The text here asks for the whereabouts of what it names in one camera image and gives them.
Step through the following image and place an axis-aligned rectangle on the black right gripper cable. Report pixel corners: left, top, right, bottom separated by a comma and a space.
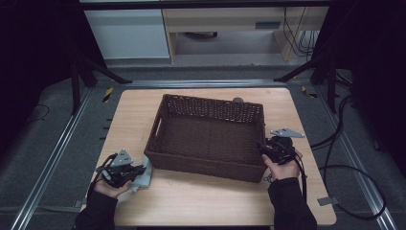
292, 151, 309, 202

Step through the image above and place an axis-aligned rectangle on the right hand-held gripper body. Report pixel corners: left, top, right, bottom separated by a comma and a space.
265, 127, 305, 166

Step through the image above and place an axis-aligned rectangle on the thin black floor cable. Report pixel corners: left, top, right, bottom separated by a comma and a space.
27, 103, 51, 124

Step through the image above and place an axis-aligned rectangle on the person's left hand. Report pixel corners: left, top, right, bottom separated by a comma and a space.
93, 174, 132, 199

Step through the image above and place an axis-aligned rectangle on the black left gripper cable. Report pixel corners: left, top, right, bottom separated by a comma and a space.
95, 152, 118, 185

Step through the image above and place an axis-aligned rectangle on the black hanging cable bundle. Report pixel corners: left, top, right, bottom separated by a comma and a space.
282, 8, 320, 61

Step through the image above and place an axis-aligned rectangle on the looped black floor cable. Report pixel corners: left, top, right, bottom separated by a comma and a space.
319, 164, 387, 221

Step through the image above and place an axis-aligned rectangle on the yellow black floor tape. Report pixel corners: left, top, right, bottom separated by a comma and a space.
101, 86, 114, 104
301, 85, 319, 100

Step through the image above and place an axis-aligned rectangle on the person's right hand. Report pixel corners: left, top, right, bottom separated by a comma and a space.
261, 152, 303, 181

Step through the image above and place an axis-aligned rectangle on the thick black floor cable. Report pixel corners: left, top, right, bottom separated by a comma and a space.
310, 94, 355, 151

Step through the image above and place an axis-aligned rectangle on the black metal stand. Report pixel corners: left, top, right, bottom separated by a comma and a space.
70, 57, 133, 116
273, 57, 339, 114

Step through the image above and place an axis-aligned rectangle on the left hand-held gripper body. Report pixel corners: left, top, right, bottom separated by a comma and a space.
97, 149, 142, 189

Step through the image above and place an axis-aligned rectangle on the white cabinet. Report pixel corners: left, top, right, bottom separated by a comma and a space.
83, 9, 170, 60

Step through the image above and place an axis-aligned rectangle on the light wooden desk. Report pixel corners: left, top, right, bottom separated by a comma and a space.
162, 7, 329, 62

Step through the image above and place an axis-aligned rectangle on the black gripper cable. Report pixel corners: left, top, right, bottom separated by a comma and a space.
95, 152, 118, 185
292, 151, 309, 202

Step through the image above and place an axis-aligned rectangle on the light blue cloth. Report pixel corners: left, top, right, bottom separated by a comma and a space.
129, 155, 154, 194

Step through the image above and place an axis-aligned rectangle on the brown woven basket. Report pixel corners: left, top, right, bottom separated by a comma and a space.
144, 93, 267, 184

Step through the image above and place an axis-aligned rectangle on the dark curtain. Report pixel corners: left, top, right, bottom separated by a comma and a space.
0, 0, 106, 161
319, 0, 406, 176

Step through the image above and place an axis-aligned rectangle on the aluminium floor rail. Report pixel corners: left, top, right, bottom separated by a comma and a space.
315, 85, 398, 230
11, 87, 94, 230
127, 79, 288, 89

